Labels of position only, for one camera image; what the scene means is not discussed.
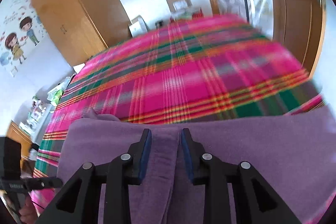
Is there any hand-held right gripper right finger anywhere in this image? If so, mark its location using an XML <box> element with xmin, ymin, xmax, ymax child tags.
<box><xmin>181</xmin><ymin>128</ymin><xmax>302</xmax><ymax>224</ymax></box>

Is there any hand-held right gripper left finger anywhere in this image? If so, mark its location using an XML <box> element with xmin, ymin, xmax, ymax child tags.
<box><xmin>35</xmin><ymin>128</ymin><xmax>153</xmax><ymax>224</ymax></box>

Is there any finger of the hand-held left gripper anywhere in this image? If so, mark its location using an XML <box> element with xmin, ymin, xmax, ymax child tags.
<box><xmin>26</xmin><ymin>177</ymin><xmax>63</xmax><ymax>190</ymax></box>

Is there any purple fleece top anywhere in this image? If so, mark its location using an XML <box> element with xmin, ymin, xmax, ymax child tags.
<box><xmin>56</xmin><ymin>106</ymin><xmax>336</xmax><ymax>224</ymax></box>

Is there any person's left hand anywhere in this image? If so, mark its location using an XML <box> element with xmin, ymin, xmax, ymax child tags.
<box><xmin>20</xmin><ymin>198</ymin><xmax>40</xmax><ymax>219</ymax></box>

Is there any wooden headboard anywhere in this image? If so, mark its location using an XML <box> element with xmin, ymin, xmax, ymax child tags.
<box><xmin>7</xmin><ymin>120</ymin><xmax>33</xmax><ymax>159</ymax></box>

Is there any bright green tissue pack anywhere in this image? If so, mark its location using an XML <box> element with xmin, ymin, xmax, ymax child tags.
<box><xmin>47</xmin><ymin>88</ymin><xmax>65</xmax><ymax>106</ymax></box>

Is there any pink green plaid bed sheet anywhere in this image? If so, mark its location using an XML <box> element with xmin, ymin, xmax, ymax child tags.
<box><xmin>30</xmin><ymin>14</ymin><xmax>324</xmax><ymax>214</ymax></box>

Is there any white box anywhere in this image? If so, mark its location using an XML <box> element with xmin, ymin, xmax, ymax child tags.
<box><xmin>129</xmin><ymin>15</ymin><xmax>149</xmax><ymax>37</ymax></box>

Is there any red gift box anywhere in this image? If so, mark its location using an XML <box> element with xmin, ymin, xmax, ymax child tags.
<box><xmin>171</xmin><ymin>7</ymin><xmax>204</xmax><ymax>21</ymax></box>

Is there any cardboard box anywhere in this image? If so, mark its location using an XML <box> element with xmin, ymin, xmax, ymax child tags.
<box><xmin>165</xmin><ymin>0</ymin><xmax>192</xmax><ymax>13</ymax></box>

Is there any wooden wardrobe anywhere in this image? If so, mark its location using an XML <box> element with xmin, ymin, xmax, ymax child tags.
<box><xmin>28</xmin><ymin>0</ymin><xmax>133</xmax><ymax>67</ymax></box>

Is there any wooden door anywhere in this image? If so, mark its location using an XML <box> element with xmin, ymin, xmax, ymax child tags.
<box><xmin>262</xmin><ymin>0</ymin><xmax>327</xmax><ymax>77</ymax></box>

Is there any cartoon couple wall sticker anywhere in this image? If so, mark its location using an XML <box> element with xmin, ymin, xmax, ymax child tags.
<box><xmin>0</xmin><ymin>0</ymin><xmax>49</xmax><ymax>77</ymax></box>

